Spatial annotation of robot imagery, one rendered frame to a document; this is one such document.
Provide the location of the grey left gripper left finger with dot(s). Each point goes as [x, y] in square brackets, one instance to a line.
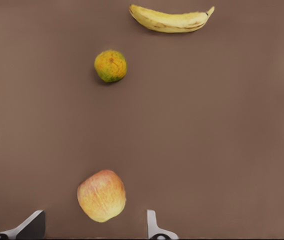
[29, 227]

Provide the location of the red yellow apple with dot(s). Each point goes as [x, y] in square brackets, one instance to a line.
[102, 196]

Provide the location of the orange green mandarin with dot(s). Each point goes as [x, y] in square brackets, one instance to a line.
[110, 66]

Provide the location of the yellow banana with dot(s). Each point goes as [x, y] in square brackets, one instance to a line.
[168, 22]

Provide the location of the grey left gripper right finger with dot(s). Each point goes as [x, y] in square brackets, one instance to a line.
[152, 226]

